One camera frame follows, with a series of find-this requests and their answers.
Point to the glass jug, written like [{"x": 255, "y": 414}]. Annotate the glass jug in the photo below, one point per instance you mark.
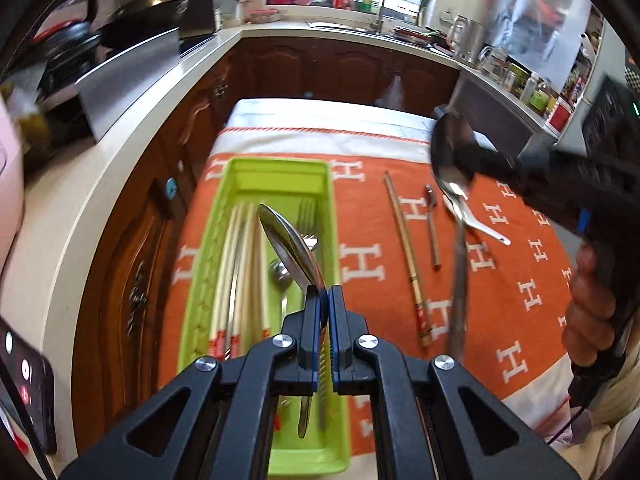
[{"x": 492, "y": 62}]

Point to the black wok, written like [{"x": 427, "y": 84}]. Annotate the black wok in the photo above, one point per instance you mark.
[{"x": 145, "y": 15}]

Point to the white kitchen counter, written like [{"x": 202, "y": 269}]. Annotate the white kitchen counter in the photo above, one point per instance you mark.
[{"x": 90, "y": 185}]

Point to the small steel spoon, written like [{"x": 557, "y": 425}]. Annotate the small steel spoon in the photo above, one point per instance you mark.
[{"x": 280, "y": 272}]

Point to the steel fork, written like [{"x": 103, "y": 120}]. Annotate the steel fork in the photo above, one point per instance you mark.
[{"x": 306, "y": 220}]

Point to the pink rice cooker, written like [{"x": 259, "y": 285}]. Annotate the pink rice cooker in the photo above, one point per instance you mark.
[{"x": 10, "y": 185}]

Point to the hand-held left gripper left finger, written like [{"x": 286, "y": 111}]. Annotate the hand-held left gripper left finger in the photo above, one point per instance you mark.
[{"x": 312, "y": 320}]

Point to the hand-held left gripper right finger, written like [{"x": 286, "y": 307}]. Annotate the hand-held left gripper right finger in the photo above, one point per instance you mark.
[{"x": 336, "y": 320}]

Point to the long steel spoon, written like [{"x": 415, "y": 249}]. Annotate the long steel spoon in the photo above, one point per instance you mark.
[{"x": 290, "y": 245}]

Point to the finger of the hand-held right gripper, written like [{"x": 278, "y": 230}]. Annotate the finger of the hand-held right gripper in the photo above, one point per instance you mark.
[{"x": 492, "y": 165}]

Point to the orange blanket with white letters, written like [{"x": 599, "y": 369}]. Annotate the orange blanket with white letters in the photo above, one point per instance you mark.
[{"x": 375, "y": 280}]

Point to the black appliance control panel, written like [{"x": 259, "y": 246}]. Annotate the black appliance control panel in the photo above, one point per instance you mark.
[{"x": 30, "y": 385}]

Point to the steel kettle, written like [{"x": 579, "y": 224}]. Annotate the steel kettle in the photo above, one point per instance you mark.
[{"x": 467, "y": 40}]

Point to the person's right hand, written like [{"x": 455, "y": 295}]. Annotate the person's right hand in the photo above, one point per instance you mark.
[{"x": 592, "y": 310}]

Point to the clear plastic bag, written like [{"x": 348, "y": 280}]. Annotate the clear plastic bag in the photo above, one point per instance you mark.
[{"x": 545, "y": 20}]

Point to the steel kitchen faucet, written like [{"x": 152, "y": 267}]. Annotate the steel kitchen faucet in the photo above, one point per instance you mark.
[{"x": 378, "y": 15}]

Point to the green plastic utensil tray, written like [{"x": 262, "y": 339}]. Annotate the green plastic utensil tray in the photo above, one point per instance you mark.
[{"x": 280, "y": 180}]

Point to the steel splash guard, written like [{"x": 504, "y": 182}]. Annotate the steel splash guard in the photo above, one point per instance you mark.
[{"x": 130, "y": 85}]

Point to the glass spice jar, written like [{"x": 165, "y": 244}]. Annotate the glass spice jar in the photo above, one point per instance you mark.
[{"x": 540, "y": 99}]

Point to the red lidded jar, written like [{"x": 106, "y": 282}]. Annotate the red lidded jar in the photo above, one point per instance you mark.
[{"x": 559, "y": 115}]

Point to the bamboo chopstick with red band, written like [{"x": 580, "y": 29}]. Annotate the bamboo chopstick with red band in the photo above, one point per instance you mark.
[
  {"x": 410, "y": 260},
  {"x": 406, "y": 260}
]

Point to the brown wooden cabinets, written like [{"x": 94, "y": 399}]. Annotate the brown wooden cabinets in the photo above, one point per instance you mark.
[{"x": 300, "y": 70}]

